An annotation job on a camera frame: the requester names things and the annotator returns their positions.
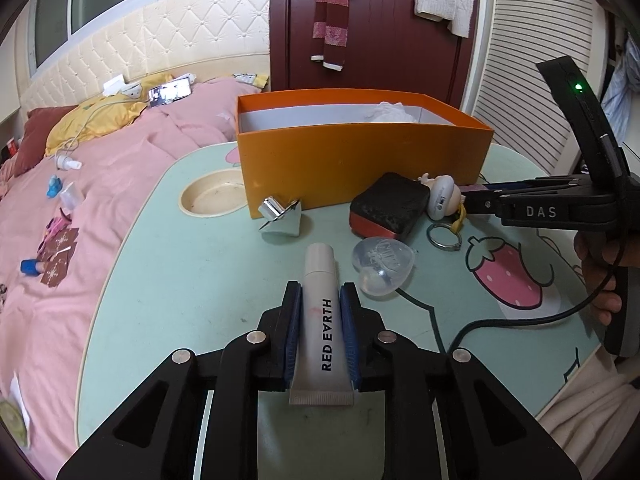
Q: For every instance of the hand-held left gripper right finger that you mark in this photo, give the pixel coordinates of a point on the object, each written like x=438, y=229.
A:
x=350, y=330

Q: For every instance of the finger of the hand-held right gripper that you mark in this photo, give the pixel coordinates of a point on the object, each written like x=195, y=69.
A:
x=480, y=202
x=545, y=183

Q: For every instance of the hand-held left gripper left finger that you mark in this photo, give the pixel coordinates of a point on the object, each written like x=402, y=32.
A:
x=295, y=330

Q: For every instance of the white cosmetic tube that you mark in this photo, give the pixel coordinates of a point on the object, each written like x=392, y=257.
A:
x=322, y=320

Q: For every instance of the white tissue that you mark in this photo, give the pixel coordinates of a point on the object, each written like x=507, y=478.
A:
x=392, y=112

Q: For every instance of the orange cardboard box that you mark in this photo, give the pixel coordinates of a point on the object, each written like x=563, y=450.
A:
x=350, y=160

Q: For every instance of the person's right forearm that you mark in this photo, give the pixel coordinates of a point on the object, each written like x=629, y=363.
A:
x=595, y=410

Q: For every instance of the green cartoon desktop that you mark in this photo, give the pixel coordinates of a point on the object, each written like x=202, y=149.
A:
x=200, y=285

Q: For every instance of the person's right hand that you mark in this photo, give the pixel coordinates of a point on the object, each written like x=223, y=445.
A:
x=597, y=265

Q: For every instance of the light blue garment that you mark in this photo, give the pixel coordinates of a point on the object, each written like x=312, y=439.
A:
x=620, y=95

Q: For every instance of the clear heart-shaped container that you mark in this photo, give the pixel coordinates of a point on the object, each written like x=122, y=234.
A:
x=382, y=265

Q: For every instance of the black and red sponge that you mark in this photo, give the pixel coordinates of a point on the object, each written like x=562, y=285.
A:
x=385, y=202

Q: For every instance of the silver heart-shaped bottle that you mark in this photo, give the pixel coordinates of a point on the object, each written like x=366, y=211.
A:
x=280, y=220

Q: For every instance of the white louvered panel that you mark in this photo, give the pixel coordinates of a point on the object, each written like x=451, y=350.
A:
x=525, y=35

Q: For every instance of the dark red door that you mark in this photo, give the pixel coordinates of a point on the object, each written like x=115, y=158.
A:
x=390, y=35

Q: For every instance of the pink blanket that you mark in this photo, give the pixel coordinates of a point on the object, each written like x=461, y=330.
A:
x=125, y=170

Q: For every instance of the red striped scarf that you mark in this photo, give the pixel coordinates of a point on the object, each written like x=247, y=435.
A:
x=332, y=15

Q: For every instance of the brown snowflake cards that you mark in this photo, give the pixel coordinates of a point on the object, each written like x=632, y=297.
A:
x=57, y=260

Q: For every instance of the silver blister pack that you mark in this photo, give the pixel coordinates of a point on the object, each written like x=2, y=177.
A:
x=245, y=79

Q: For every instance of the clear plastic packet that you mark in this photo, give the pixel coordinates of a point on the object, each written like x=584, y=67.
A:
x=71, y=195

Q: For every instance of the smartphone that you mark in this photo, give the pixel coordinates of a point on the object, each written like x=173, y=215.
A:
x=170, y=93

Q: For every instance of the small blue bottle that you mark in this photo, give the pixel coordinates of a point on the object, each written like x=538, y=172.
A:
x=30, y=267

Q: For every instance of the small blue toy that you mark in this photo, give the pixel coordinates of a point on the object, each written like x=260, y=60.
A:
x=54, y=187

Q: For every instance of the white paper scrap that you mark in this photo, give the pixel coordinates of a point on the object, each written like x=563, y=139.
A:
x=20, y=395

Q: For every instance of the small white spray bottle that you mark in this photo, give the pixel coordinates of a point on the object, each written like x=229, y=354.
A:
x=66, y=162

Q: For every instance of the yellow pillow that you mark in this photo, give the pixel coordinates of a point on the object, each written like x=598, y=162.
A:
x=100, y=120

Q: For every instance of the green round lid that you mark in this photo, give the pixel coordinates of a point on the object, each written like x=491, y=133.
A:
x=11, y=420

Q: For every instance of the white charger box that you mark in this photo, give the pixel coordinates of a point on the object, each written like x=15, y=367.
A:
x=120, y=87

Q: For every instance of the cream padded headboard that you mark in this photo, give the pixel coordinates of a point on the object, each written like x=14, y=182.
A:
x=175, y=40

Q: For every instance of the dark red pillow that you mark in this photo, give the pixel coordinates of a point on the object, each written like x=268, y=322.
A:
x=40, y=130

